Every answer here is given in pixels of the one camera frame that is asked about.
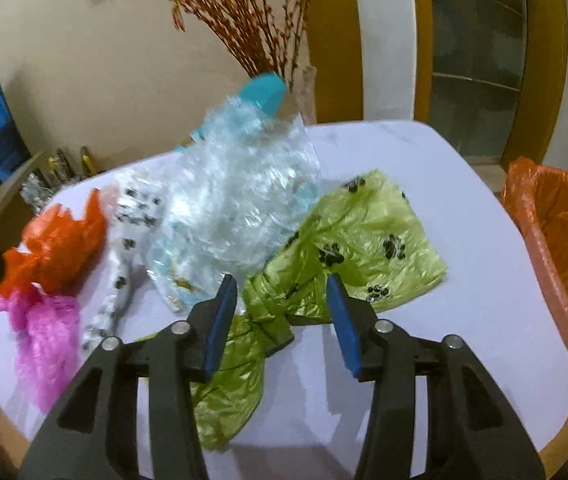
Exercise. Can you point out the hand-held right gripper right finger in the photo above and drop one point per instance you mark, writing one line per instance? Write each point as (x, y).
(346, 330)

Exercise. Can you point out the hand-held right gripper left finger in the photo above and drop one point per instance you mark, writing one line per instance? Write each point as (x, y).
(221, 325)

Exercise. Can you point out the green paw print plastic bag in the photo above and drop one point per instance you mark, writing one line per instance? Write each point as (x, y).
(364, 230)

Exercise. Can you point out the clear plastic bag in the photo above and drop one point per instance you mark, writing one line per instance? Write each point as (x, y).
(234, 195)

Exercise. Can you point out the white black spotted plastic bag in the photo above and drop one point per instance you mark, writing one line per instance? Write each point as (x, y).
(136, 210)

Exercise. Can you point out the pink plastic bag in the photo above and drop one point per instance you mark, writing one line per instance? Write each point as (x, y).
(46, 340)

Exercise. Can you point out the orange plastic bag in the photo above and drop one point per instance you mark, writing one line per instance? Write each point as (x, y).
(58, 240)

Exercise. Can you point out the orange bin liner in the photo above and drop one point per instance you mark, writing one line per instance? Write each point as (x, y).
(539, 200)

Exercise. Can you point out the plastic lattice waste basket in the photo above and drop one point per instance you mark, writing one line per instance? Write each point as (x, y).
(564, 240)

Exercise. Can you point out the white tablecloth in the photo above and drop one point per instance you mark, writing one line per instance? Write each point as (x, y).
(439, 360)

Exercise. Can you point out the teal plastic packaging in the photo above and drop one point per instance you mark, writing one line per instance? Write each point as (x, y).
(264, 92)

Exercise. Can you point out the clear glass vase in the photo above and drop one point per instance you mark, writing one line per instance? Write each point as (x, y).
(306, 95)

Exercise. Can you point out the wooden framed glass door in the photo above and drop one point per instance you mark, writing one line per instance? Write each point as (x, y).
(479, 60)

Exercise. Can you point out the red berry branches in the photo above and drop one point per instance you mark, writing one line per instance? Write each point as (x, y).
(259, 25)

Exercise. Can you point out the wooden wall pillar trim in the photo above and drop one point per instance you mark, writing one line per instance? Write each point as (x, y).
(334, 40)

